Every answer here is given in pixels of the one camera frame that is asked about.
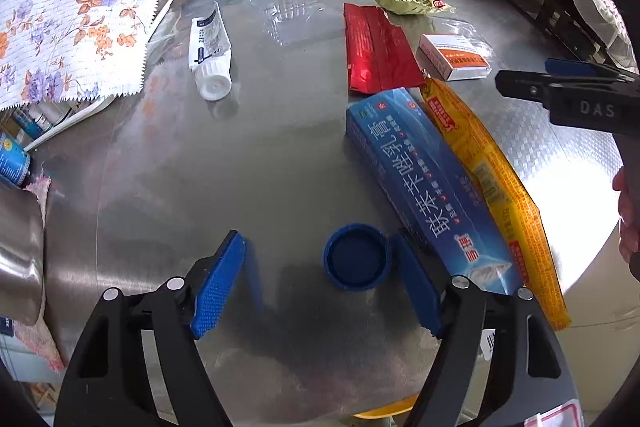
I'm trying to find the long orange yellow packet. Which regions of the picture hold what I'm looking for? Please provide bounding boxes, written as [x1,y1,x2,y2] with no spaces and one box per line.
[419,77,572,332]

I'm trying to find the person's right hand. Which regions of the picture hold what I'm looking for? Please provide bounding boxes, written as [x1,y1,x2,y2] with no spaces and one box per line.
[614,167,640,280]

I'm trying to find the stainless steel container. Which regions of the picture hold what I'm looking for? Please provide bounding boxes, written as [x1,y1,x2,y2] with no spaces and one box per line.
[0,187,48,328]

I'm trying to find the red foil packet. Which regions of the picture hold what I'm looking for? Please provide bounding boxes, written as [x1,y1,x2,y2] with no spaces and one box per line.
[343,3,426,96]

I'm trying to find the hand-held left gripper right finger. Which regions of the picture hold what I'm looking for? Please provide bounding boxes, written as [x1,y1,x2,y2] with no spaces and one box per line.
[389,232,583,427]

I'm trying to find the long blue cardboard box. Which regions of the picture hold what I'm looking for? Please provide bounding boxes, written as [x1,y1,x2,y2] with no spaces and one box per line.
[346,88,524,296]

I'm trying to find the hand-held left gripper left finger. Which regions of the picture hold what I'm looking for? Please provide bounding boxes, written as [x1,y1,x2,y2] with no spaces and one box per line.
[59,229,247,427]

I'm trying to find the clear plastic wrap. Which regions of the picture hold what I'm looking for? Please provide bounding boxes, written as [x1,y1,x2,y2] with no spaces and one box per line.
[429,17,495,58]

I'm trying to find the white squeezed tube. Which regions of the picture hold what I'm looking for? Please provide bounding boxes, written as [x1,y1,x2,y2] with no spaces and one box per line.
[188,2,233,102]

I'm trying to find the floral print cloth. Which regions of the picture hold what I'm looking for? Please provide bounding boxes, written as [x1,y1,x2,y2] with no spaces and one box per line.
[0,0,161,110]

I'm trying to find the blue bottle cap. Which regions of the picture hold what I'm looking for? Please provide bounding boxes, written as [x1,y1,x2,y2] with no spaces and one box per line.
[322,223,392,292]

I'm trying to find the orange plastic object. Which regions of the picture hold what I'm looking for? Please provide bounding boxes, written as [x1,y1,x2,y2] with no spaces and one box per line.
[352,394,419,421]

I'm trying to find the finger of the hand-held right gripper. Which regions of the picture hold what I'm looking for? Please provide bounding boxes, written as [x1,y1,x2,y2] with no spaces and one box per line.
[495,71,558,102]
[544,58,640,82]

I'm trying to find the small white orange box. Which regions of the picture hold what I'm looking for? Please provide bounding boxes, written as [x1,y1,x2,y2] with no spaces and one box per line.
[417,33,491,82]

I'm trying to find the pale patterned cloth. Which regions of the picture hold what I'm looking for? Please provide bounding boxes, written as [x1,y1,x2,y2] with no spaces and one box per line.
[527,0,640,74]

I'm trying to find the clear plastic container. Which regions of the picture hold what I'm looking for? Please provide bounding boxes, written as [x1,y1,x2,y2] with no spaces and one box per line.
[247,0,332,48]

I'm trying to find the white plastic tray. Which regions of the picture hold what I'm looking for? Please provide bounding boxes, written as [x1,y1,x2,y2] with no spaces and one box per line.
[10,0,176,154]

